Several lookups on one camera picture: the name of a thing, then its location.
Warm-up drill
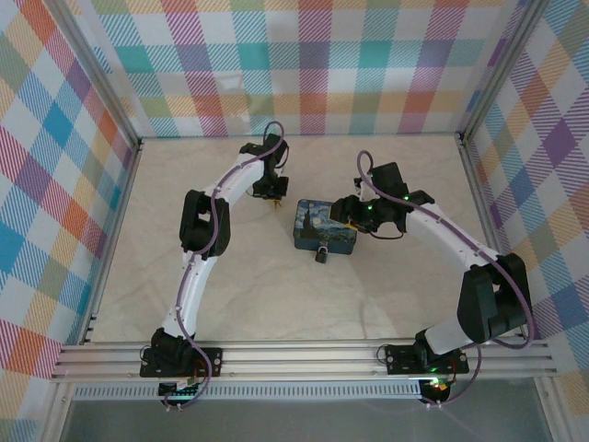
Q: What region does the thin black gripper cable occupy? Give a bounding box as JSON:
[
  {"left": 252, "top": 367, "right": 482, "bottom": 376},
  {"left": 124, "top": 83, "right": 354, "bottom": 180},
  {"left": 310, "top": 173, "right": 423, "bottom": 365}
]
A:
[{"left": 367, "top": 215, "right": 409, "bottom": 241}]

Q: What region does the starry night painted tin box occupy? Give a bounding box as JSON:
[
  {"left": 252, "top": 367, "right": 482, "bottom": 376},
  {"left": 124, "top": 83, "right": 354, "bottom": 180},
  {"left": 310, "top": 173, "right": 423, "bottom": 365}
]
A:
[{"left": 292, "top": 198, "right": 359, "bottom": 257}]

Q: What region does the right controller circuit board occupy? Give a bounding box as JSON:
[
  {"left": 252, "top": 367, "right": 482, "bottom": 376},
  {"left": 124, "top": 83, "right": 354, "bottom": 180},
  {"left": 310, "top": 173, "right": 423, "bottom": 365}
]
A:
[{"left": 421, "top": 376, "right": 455, "bottom": 402}]

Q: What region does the aluminium frame post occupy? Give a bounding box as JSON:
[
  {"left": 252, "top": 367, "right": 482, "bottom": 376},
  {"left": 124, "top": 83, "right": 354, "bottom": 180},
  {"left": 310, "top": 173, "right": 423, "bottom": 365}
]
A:
[
  {"left": 44, "top": 0, "right": 143, "bottom": 148},
  {"left": 456, "top": 0, "right": 553, "bottom": 145}
]

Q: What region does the long aluminium base rail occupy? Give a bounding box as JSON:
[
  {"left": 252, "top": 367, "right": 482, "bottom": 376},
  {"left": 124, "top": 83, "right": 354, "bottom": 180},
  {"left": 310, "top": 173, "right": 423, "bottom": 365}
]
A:
[{"left": 50, "top": 339, "right": 560, "bottom": 381}]

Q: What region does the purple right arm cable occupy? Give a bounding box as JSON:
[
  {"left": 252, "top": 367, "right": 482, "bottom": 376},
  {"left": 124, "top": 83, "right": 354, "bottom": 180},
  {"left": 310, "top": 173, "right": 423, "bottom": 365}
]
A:
[{"left": 356, "top": 149, "right": 537, "bottom": 409}]

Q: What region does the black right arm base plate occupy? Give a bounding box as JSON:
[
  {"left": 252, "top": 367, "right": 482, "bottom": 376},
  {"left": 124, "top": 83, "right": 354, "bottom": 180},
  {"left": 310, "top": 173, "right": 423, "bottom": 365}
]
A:
[{"left": 384, "top": 343, "right": 470, "bottom": 376}]

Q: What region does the left controller circuit board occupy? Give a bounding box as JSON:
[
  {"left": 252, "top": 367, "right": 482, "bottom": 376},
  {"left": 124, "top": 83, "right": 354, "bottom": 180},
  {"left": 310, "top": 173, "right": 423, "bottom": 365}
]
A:
[{"left": 157, "top": 379, "right": 203, "bottom": 400}]

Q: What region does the controller circuit board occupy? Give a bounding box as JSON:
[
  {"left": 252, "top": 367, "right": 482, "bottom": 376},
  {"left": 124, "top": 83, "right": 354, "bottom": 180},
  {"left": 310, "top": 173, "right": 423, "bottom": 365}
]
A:
[
  {"left": 421, "top": 376, "right": 455, "bottom": 402},
  {"left": 157, "top": 379, "right": 203, "bottom": 400}
]

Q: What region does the slotted grey cable duct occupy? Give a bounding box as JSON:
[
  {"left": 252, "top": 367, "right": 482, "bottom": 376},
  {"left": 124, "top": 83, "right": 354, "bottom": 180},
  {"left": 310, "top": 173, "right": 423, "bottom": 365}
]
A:
[{"left": 71, "top": 379, "right": 424, "bottom": 402}]

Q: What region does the aluminium floor side rail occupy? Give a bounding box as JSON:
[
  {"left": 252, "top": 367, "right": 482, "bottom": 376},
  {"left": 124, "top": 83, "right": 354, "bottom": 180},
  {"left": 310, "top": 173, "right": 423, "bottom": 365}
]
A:
[
  {"left": 78, "top": 136, "right": 144, "bottom": 346},
  {"left": 456, "top": 132, "right": 535, "bottom": 344}
]

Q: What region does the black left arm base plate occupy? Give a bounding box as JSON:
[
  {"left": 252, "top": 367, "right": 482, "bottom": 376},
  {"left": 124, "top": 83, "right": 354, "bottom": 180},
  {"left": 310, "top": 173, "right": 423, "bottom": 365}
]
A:
[{"left": 139, "top": 344, "right": 224, "bottom": 379}]

